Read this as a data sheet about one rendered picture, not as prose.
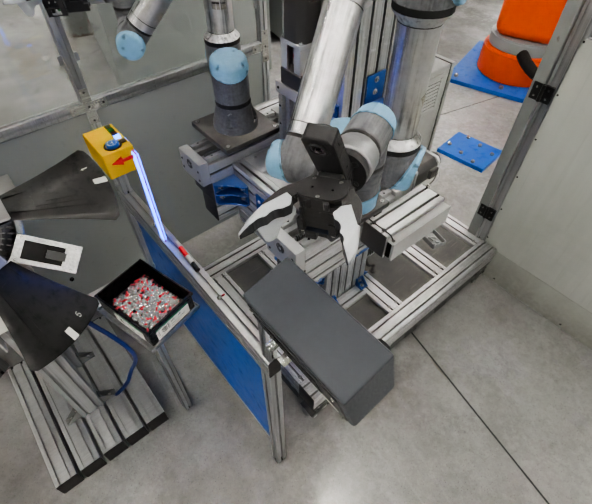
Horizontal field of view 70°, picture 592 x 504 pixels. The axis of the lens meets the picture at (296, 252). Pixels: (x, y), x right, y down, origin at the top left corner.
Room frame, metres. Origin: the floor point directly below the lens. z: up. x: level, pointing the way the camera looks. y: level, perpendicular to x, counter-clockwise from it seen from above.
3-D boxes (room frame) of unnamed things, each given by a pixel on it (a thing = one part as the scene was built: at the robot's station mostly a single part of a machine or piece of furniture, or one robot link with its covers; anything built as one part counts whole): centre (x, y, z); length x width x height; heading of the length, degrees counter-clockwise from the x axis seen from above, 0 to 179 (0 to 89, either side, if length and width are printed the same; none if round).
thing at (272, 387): (0.52, 0.07, 0.39); 0.04 x 0.04 x 0.78; 40
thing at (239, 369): (0.85, 0.34, 0.45); 0.82 x 0.02 x 0.66; 40
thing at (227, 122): (1.29, 0.21, 1.09); 0.15 x 0.15 x 0.10
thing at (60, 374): (0.69, 0.85, 0.46); 0.09 x 0.05 x 0.91; 130
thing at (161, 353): (0.72, 0.48, 0.40); 0.03 x 0.03 x 0.80; 55
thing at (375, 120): (0.62, -0.12, 1.43); 0.11 x 0.08 x 0.09; 155
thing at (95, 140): (1.15, 0.60, 1.02); 0.16 x 0.10 x 0.11; 40
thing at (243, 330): (0.85, 0.34, 0.82); 0.90 x 0.04 x 0.08; 40
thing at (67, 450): (0.76, 0.92, 0.04); 0.62 x 0.45 x 0.08; 40
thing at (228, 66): (1.30, 0.21, 1.20); 0.13 x 0.12 x 0.14; 14
